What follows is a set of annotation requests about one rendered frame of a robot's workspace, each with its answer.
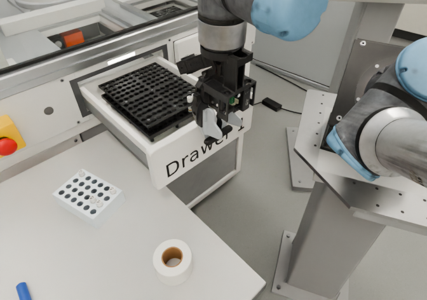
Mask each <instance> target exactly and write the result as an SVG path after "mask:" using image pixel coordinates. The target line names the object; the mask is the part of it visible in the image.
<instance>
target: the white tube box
mask: <svg viewBox="0 0 427 300"><path fill-rule="evenodd" d="M82 170H84V169H82ZM84 172H85V176H84V177H80V176H79V174H78V173H77V174H76V175H74V176H73V177H72V178H70V179H69V180H68V181H67V182H66V183H65V184H63V185H62V186H61V187H59V188H58V189H57V190H56V191H55V192H54V193H52V195H53V197H54V199H55V200H56V202H57V203H58V205H60V206H61V207H63V208H65V209H66V210H68V211H69V212H71V213H73V214H74V215H76V216H77V217H79V218H80V219H82V220H84V221H85V222H87V223H88V224H90V225H92V226H93V227H94V228H96V229H99V228H100V227H101V226H102V225H103V224H104V223H105V222H106V221H107V220H108V218H110V216H111V215H112V214H113V213H115V211H117V209H118V208H119V207H120V206H122V204H124V202H125V201H126V200H125V196H124V194H123V190H121V189H119V188H117V187H115V186H113V185H112V184H109V183H108V182H106V181H104V180H102V179H101V178H99V177H97V176H95V175H93V174H91V173H89V172H87V171H86V170H84ZM110 187H115V189H116V194H111V193H110V191H109V188H110ZM90 196H95V197H96V200H102V203H103V206H102V207H100V208H98V207H97V205H96V203H91V202H90V200H89V197H90Z"/></svg>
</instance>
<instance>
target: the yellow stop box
mask: <svg viewBox="0 0 427 300"><path fill-rule="evenodd" d="M6 138H9V139H13V140H14V141H15V142H16V143H17V146H18V147H17V151H18V150H19V149H21V148H24V147H25V146H26V143H25V141H24V140H23V138H22V136H21V135H20V132H19V131H18V129H17V127H16V126H15V124H14V122H13V121H12V120H11V118H10V117H9V116H8V115H7V114H5V115H3V116H0V140H1V139H6Z"/></svg>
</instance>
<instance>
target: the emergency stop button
mask: <svg viewBox="0 0 427 300"><path fill-rule="evenodd" d="M17 147H18V146H17V143H16V142H15V141H14V140H13V139H9V138H6V139H1V140H0V155H1V156H9V155H11V154H13V153H14V152H15V151H16V150H17Z"/></svg>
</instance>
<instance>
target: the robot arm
mask: <svg viewBox="0 0 427 300"><path fill-rule="evenodd" d="M328 2H329V0H198V41H199V43H200V53H199V54H196V55H195V54H194V53H193V54H191V55H186V56H185V57H183V58H181V61H178V62H176V65H177V68H178V70H179V72H180V75H182V74H193V73H195V72H196V71H198V70H200V69H204V68H207V67H211V66H212V67H211V68H208V69H206V70H204V71H202V72H201V74H202V76H200V77H198V81H197V83H196V84H195V87H196V89H195V93H194V94H193V103H192V113H193V117H194V120H195V122H196V124H197V125H198V128H199V130H200V132H201V134H202V136H203V137H204V138H205V139H206V138H207V137H209V136H211V137H214V138H216V139H219V140H221V139H222V132H221V130H220V129H222V128H224V127H225V126H226V125H227V123H229V124H232V125H235V126H242V120H241V118H240V117H239V116H238V115H237V114H236V111H239V110H240V111H242V112H243V111H245V110H247V109H248V108H249V104H250V105H251V106H254V100H255V89H256V83H257V82H256V81H255V80H254V79H252V78H250V77H248V76H246V75H245V64H246V63H248V62H250V61H252V60H253V52H251V51H249V50H247V49H245V48H244V45H245V41H246V34H247V22H248V23H249V24H251V25H253V26H255V28H256V29H258V30H259V31H261V32H263V33H265V34H271V35H273V36H275V37H277V38H279V39H282V40H284V41H298V40H300V39H302V38H305V37H306V36H307V35H308V34H310V33H311V32H312V31H313V30H314V29H315V28H316V26H317V25H318V24H319V23H320V21H321V20H320V17H321V15H322V13H323V12H325V11H326V9H327V5H328ZM251 87H252V88H253V94H252V99H251V98H250V92H251ZM207 104H208V105H209V106H210V107H211V108H210V107H208V106H207ZM212 108H213V109H215V111H216V112H217V115H215V112H214V110H213V109H212ZM216 117H217V124H216V121H215V120H216ZM327 144H328V145H329V146H330V147H331V148H332V149H333V150H334V151H335V152H336V153H337V154H338V155H339V156H340V157H341V158H342V159H343V160H344V161H345V162H346V163H347V164H349V165H350V166H351V167H352V168H353V169H355V170H356V171H357V172H358V173H359V174H360V175H361V176H362V177H364V178H365V179H366V180H368V181H371V182H372V181H374V180H376V179H378V178H380V176H384V177H399V176H403V177H405V178H407V179H409V180H411V181H413V182H415V183H417V184H419V185H421V186H424V187H426V188H427V37H424V38H422V39H419V40H417V41H415V42H413V43H412V44H410V45H408V46H407V47H405V48H404V49H403V50H402V51H401V52H400V54H399V56H398V57H397V59H396V60H395V61H394V62H393V63H392V64H390V65H387V66H385V67H383V68H382V69H380V70H378V71H377V72H376V73H375V74H374V75H373V76H372V77H371V79H370V80H369V82H368V83H367V86H366V87H365V91H364V96H363V97H362V98H361V99H360V100H359V101H358V102H357V103H356V104H355V105H354V106H353V107H352V108H351V110H350V111H349V112H348V113H347V114H346V115H345V116H344V117H343V119H342V120H340V122H338V124H336V125H334V127H333V130H332V131H331V132H330V133H329V134H328V135H327Z"/></svg>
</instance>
